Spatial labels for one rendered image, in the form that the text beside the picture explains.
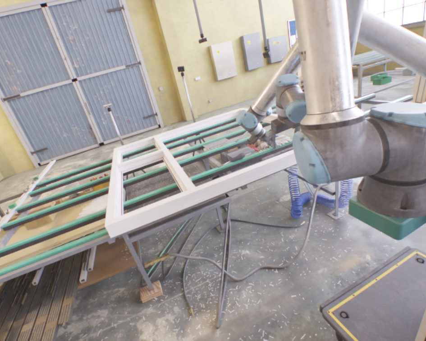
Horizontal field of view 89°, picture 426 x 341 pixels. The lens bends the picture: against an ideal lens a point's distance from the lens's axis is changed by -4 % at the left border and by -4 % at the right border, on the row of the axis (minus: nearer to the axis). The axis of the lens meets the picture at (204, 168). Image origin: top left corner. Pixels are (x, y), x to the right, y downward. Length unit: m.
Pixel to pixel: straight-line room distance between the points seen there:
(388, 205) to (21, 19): 7.97
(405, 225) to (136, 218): 0.98
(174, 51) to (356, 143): 6.97
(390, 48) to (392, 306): 1.13
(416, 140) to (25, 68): 7.82
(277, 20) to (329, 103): 8.92
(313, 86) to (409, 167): 0.31
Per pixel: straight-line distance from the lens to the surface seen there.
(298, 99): 0.90
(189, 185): 1.20
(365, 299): 1.44
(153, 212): 1.13
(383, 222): 0.79
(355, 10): 0.84
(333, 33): 0.63
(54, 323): 1.85
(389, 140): 0.67
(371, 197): 0.78
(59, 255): 1.31
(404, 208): 0.79
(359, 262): 2.02
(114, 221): 1.15
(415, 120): 0.68
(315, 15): 0.63
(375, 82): 6.29
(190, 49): 7.94
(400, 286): 1.53
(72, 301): 1.89
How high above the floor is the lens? 1.48
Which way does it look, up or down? 24 degrees down
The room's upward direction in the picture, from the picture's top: 15 degrees counter-clockwise
